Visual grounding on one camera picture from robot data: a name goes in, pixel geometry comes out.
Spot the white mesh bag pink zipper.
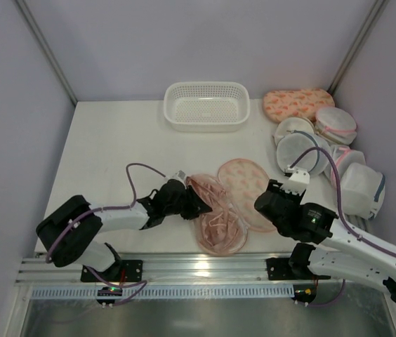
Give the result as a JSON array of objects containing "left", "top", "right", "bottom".
[{"left": 315, "top": 107, "right": 357, "bottom": 145}]

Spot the aluminium mounting rail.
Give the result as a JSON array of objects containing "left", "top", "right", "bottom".
[{"left": 15, "top": 217, "right": 374, "bottom": 284}]

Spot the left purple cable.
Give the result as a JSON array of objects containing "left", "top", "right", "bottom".
[{"left": 45, "top": 162, "right": 171, "bottom": 305}]

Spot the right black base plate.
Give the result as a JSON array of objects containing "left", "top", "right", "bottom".
[{"left": 265, "top": 254, "right": 331, "bottom": 281}]

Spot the white perforated plastic basket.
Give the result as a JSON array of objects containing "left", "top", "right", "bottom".
[{"left": 163, "top": 81, "right": 251, "bottom": 133}]

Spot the purple cable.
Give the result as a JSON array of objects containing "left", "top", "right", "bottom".
[
  {"left": 285, "top": 146, "right": 396, "bottom": 308},
  {"left": 45, "top": 162, "right": 171, "bottom": 305}
]

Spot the right aluminium corner post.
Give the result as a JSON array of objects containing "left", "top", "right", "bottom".
[{"left": 326, "top": 0, "right": 390, "bottom": 95}]

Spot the cream mesh bag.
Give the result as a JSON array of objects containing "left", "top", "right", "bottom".
[{"left": 273, "top": 117, "right": 315, "bottom": 145}]

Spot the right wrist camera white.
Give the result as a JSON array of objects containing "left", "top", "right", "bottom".
[{"left": 282, "top": 166, "right": 310, "bottom": 195}]

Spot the peach floral bag at back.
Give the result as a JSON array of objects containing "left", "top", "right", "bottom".
[{"left": 263, "top": 88, "right": 335, "bottom": 123}]

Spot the white mesh bag pink trim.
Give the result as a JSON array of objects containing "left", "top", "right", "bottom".
[{"left": 329, "top": 145, "right": 366, "bottom": 178}]

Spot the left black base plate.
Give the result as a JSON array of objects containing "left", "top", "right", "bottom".
[{"left": 80, "top": 260, "right": 143, "bottom": 283}]

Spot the aluminium corner post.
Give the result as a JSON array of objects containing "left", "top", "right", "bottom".
[
  {"left": 326, "top": 0, "right": 390, "bottom": 95},
  {"left": 13, "top": 0, "right": 78, "bottom": 106}
]

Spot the pink satin lace bra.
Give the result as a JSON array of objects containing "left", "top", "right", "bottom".
[{"left": 187, "top": 174, "right": 247, "bottom": 256}]

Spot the white mesh bag blue strap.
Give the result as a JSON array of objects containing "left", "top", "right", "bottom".
[{"left": 336, "top": 161, "right": 387, "bottom": 220}]

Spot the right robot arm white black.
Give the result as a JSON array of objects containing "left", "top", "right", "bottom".
[{"left": 254, "top": 180, "right": 396, "bottom": 303}]

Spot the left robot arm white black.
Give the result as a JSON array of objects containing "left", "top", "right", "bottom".
[{"left": 36, "top": 179, "right": 212, "bottom": 273}]

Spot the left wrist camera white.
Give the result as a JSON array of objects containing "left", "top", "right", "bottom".
[{"left": 172, "top": 170, "right": 187, "bottom": 183}]

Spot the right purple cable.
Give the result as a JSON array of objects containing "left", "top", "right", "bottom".
[{"left": 285, "top": 146, "right": 396, "bottom": 308}]

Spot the white mesh bag blue zipper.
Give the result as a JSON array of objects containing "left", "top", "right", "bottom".
[{"left": 276, "top": 131, "right": 331, "bottom": 176}]

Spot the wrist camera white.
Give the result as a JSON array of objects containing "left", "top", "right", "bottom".
[
  {"left": 282, "top": 166, "right": 310, "bottom": 195},
  {"left": 172, "top": 170, "right": 187, "bottom": 183}
]

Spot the slotted white cable duct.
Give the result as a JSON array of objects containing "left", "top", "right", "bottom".
[{"left": 30, "top": 284, "right": 294, "bottom": 301}]

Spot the peach floral laundry bag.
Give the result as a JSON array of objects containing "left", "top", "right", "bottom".
[{"left": 185, "top": 158, "right": 283, "bottom": 256}]

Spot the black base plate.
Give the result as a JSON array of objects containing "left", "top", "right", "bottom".
[
  {"left": 265, "top": 254, "right": 331, "bottom": 281},
  {"left": 80, "top": 260, "right": 143, "bottom": 283}
]

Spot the left aluminium corner post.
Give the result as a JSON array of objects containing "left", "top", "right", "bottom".
[{"left": 13, "top": 0, "right": 78, "bottom": 106}]

